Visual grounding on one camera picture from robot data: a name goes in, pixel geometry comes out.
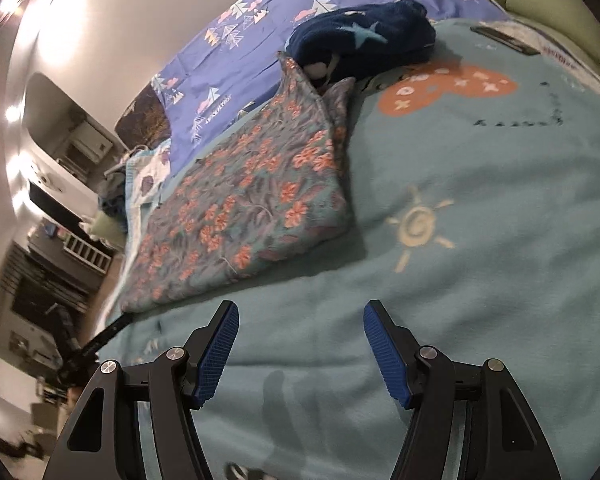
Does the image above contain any white shelf rack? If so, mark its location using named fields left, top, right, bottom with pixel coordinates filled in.
left=62, top=235, right=114, bottom=272

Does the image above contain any black phone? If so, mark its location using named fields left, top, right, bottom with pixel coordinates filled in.
left=470, top=25, right=540, bottom=57

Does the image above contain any white leaf print quilt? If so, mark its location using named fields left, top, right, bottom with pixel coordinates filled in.
left=124, top=137, right=174, bottom=222

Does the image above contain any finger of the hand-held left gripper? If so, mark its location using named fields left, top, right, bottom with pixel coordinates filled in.
left=77, top=313, right=134, bottom=361

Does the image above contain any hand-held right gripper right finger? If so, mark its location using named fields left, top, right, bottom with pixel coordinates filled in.
left=362, top=299, right=563, bottom=480

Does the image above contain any floral print shirt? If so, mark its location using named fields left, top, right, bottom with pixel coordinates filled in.
left=119, top=51, right=357, bottom=314

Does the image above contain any purple tree print sheet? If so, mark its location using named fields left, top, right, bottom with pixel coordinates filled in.
left=152, top=0, right=507, bottom=177

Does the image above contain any green sofa armrest cushion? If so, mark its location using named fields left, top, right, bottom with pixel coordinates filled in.
left=90, top=210, right=129, bottom=242

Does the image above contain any navy star print garment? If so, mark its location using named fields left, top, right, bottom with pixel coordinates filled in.
left=285, top=0, right=437, bottom=93

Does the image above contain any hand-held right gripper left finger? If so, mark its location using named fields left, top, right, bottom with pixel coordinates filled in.
left=42, top=300, right=241, bottom=480

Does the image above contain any pile of denim clothes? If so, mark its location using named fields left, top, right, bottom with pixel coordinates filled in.
left=97, top=160, right=132, bottom=219

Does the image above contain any teal printed blanket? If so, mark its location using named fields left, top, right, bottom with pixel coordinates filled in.
left=97, top=16, right=600, bottom=480

